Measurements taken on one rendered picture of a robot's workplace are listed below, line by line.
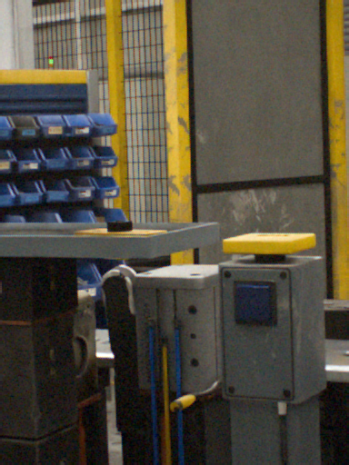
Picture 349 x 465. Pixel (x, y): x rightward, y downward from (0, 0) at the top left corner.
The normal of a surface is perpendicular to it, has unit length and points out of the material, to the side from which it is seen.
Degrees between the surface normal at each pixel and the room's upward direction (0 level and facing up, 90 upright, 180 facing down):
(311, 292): 90
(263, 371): 90
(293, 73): 90
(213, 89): 91
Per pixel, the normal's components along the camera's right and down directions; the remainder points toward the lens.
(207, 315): 0.89, 0.00
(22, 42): 0.69, 0.04
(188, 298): -0.44, 0.09
